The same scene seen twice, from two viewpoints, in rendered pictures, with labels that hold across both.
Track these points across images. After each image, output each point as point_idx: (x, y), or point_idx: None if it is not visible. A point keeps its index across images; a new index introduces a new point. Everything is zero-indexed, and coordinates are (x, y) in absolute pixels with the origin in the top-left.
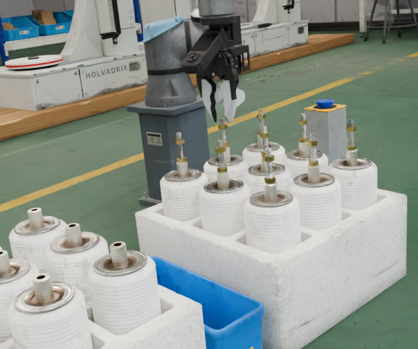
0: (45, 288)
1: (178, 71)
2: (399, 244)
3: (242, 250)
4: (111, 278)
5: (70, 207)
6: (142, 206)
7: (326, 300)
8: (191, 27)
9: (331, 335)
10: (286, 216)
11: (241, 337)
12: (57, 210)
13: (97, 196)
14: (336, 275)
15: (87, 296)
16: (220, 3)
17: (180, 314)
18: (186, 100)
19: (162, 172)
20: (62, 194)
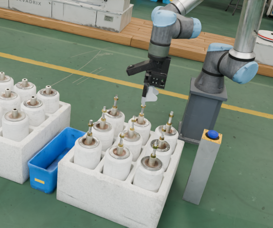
0: None
1: (210, 74)
2: (149, 218)
3: (71, 150)
4: (3, 116)
5: (162, 105)
6: (176, 125)
7: (86, 198)
8: (225, 55)
9: (82, 212)
10: (78, 150)
11: (38, 173)
12: (156, 103)
13: (178, 109)
14: (94, 194)
15: None
16: (151, 48)
17: (12, 144)
18: (206, 90)
19: (184, 116)
20: (173, 99)
